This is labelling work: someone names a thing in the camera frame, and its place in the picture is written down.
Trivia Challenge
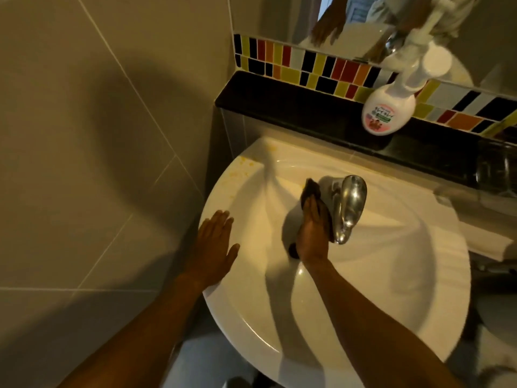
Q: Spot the person's right hand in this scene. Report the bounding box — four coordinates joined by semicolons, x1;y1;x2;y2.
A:
296;195;333;264

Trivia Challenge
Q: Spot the person's left hand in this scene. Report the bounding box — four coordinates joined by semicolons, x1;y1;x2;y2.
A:
183;210;241;290

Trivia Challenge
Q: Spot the dark cleaning cloth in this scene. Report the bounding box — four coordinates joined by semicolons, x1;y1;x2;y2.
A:
301;178;336;244

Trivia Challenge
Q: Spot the person's left forearm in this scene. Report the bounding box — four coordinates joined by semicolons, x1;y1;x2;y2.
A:
58;275;208;388

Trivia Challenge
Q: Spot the person's right forearm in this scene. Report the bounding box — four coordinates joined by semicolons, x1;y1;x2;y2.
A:
306;258;466;388

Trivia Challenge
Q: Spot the chrome faucet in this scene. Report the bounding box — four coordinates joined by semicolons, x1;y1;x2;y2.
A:
329;175;368;245

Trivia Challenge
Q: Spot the black stone ledge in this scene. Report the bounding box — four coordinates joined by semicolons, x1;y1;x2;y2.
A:
215;70;517;191

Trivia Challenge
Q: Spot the white ceramic sink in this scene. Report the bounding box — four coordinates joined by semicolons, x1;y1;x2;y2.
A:
199;136;472;388

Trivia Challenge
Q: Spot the white pump soap bottle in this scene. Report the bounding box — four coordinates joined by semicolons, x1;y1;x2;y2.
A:
361;30;453;136

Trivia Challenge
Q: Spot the colourful mosaic tile strip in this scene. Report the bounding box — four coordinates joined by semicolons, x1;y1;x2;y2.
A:
233;34;517;138

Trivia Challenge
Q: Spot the clear drinking glass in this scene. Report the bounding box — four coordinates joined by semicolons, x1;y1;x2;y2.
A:
474;139;517;198

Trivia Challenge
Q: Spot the white toilet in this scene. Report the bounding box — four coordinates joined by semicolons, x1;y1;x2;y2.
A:
434;186;517;388

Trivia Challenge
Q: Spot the wall mirror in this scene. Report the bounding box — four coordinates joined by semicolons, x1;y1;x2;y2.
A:
227;0;517;98

